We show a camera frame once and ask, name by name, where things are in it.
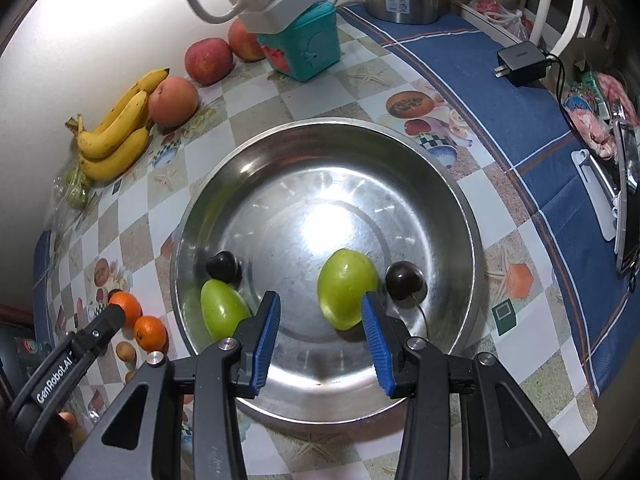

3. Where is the small green fruit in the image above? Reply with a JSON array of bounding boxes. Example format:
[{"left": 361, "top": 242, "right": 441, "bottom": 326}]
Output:
[{"left": 200, "top": 278, "right": 252, "bottom": 341}]

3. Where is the dark cherry with stem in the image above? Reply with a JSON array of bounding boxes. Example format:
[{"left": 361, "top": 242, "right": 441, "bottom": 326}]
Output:
[{"left": 384, "top": 260, "right": 432, "bottom": 340}]

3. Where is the orange tangerine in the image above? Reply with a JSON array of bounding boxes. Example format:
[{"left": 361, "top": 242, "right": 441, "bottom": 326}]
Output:
[
  {"left": 134, "top": 315, "right": 167, "bottom": 353},
  {"left": 107, "top": 289, "right": 142, "bottom": 327}
]

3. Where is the small tan longan fruit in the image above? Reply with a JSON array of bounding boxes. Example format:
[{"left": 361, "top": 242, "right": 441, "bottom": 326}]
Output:
[{"left": 115, "top": 341, "right": 137, "bottom": 364}]

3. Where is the dark cherry front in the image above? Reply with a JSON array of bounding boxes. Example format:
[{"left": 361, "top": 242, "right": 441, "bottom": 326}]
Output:
[{"left": 205, "top": 250, "right": 242, "bottom": 287}]

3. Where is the large green fruit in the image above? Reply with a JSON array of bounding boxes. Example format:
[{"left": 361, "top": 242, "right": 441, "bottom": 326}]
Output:
[{"left": 317, "top": 248, "right": 378, "bottom": 330}]

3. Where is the orange tangerine back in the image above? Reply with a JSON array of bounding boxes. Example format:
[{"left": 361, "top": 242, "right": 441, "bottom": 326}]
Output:
[{"left": 107, "top": 289, "right": 142, "bottom": 327}]

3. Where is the clear tray of green fruits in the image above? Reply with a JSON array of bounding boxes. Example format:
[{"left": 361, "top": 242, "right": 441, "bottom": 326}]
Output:
[{"left": 46, "top": 155, "right": 96, "bottom": 224}]

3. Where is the clear plastic container with label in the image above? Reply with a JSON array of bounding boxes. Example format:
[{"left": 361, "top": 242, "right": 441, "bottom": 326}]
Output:
[{"left": 14, "top": 337, "right": 51, "bottom": 376}]

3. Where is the large stainless steel basin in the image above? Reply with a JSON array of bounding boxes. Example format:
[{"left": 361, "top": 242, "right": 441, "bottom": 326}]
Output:
[{"left": 170, "top": 118, "right": 487, "bottom": 428}]

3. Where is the yellow banana bunch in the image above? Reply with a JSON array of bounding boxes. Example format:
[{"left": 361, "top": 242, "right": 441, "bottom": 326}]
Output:
[{"left": 65, "top": 68, "right": 170, "bottom": 182}]

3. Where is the white phone stand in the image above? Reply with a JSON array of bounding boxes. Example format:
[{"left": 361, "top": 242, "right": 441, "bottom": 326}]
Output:
[{"left": 570, "top": 150, "right": 617, "bottom": 242}]

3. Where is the peach near bananas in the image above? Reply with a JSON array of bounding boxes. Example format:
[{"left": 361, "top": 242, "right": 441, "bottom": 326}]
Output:
[{"left": 149, "top": 76, "right": 200, "bottom": 128}]

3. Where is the red apple middle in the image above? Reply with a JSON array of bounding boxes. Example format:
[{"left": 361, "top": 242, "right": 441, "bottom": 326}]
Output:
[{"left": 184, "top": 38, "right": 234, "bottom": 86}]

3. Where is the pink snack bag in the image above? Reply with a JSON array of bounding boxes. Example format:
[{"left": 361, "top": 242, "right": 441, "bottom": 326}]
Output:
[{"left": 563, "top": 70, "right": 639, "bottom": 160}]

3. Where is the red apple by box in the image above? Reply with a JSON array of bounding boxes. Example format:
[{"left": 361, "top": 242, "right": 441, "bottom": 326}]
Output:
[{"left": 228, "top": 18, "right": 265, "bottom": 63}]

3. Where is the black power adapter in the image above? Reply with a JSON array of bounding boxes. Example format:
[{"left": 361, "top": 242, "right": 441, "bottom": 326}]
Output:
[{"left": 494, "top": 41, "right": 548, "bottom": 87}]

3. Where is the blue striped cloth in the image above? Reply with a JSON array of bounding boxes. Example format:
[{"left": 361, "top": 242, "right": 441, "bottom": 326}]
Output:
[{"left": 338, "top": 4, "right": 639, "bottom": 396}]

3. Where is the teal plastic box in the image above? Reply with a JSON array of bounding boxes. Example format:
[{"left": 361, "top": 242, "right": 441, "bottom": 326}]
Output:
[{"left": 256, "top": 0, "right": 341, "bottom": 82}]

